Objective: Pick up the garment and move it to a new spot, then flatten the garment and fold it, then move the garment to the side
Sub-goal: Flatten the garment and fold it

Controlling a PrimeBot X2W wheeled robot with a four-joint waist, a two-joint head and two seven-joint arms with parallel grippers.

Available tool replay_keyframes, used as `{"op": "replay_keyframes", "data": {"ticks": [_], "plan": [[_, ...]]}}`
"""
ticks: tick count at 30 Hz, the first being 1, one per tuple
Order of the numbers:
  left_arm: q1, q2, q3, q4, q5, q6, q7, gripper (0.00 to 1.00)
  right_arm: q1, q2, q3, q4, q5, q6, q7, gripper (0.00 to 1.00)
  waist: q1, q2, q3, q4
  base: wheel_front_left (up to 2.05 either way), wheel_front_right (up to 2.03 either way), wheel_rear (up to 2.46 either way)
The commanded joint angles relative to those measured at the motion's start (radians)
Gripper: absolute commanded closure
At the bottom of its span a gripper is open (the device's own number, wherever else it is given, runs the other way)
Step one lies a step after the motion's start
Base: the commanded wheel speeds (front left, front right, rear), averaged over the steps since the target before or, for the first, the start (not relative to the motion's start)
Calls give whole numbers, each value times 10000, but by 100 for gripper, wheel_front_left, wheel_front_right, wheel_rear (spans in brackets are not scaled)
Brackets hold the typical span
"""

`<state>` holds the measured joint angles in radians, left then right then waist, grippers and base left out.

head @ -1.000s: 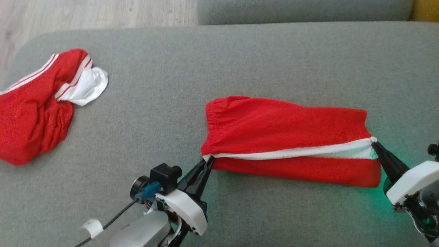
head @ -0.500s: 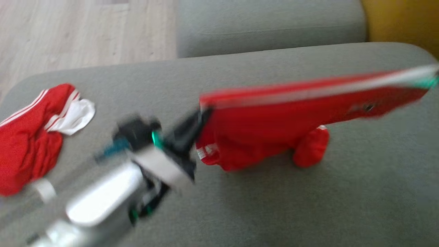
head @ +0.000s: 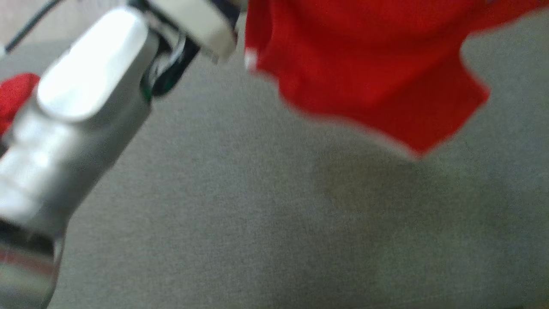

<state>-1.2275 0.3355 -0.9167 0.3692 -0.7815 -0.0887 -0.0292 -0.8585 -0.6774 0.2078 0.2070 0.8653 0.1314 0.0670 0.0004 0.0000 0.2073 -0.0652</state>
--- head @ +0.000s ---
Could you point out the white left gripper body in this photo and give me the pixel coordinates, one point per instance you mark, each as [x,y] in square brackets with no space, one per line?
[193,21]

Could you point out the red and white jersey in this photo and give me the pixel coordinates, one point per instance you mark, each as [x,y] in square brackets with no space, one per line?
[364,64]

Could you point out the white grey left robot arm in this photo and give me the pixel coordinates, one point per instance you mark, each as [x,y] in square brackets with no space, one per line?
[77,107]

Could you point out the red garment with white trim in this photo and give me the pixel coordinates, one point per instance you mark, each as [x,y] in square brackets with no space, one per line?
[15,98]

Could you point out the large grey sofa ottoman cushion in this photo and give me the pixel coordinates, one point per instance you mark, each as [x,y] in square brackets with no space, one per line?
[257,214]

